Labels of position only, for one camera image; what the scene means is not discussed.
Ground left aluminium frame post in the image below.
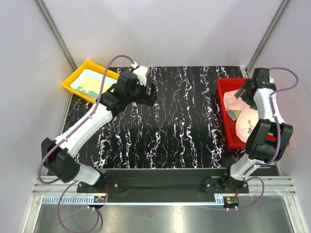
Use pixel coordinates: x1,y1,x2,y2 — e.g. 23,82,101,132
34,0,77,71

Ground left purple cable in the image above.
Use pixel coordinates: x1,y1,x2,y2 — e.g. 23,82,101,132
37,54,137,233

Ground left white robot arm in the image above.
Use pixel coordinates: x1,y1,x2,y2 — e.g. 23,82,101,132
41,67,156,192

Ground right aluminium frame post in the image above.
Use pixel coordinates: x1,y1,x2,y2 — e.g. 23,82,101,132
245,0,292,75

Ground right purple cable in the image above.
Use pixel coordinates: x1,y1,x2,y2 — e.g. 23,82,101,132
218,67,299,211

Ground slotted white cable duct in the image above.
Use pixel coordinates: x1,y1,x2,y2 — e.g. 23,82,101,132
42,195,106,205

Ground yellow plastic tray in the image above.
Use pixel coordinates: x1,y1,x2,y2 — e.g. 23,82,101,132
62,61,106,103

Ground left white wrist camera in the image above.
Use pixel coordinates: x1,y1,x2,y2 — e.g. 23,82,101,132
133,65,150,86

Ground pink towel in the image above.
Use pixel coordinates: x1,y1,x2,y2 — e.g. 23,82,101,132
223,90,259,143

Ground light blue towel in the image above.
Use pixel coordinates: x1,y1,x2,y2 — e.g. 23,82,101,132
70,69,103,100

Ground pale yellow towel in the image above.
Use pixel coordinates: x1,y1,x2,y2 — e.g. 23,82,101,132
76,77,117,100

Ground purple cable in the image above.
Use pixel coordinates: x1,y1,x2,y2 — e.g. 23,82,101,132
37,54,137,233
218,67,299,211

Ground red plastic bin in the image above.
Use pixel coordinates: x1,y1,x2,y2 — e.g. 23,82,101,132
215,77,291,149

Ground grey towel in bin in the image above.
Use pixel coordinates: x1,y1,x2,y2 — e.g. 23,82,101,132
226,110,241,121

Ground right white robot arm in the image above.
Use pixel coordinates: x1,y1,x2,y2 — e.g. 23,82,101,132
220,67,293,193

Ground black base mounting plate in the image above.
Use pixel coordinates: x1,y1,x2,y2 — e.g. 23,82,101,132
77,168,249,204

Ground aluminium frame post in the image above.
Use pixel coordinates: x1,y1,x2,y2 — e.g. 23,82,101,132
34,0,77,71
245,0,292,75

